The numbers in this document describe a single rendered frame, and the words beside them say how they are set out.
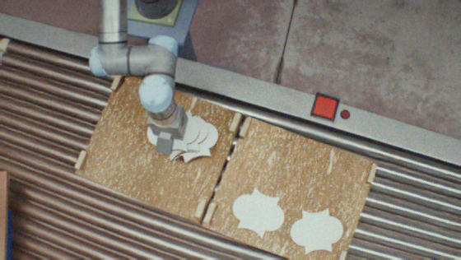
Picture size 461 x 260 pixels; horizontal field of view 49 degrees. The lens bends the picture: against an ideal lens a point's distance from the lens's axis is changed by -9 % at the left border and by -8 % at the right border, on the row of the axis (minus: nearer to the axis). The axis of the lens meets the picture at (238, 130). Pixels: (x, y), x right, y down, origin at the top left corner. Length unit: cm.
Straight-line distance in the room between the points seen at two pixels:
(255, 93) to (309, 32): 119
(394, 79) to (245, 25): 81
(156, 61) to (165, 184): 42
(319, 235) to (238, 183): 28
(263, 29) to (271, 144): 130
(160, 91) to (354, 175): 64
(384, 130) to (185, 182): 61
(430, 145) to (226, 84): 66
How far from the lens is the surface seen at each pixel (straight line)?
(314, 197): 157
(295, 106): 166
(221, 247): 156
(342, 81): 272
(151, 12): 183
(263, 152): 159
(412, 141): 169
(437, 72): 287
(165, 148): 146
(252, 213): 154
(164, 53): 132
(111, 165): 164
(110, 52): 135
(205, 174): 158
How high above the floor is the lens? 246
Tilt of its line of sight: 71 degrees down
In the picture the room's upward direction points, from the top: 7 degrees counter-clockwise
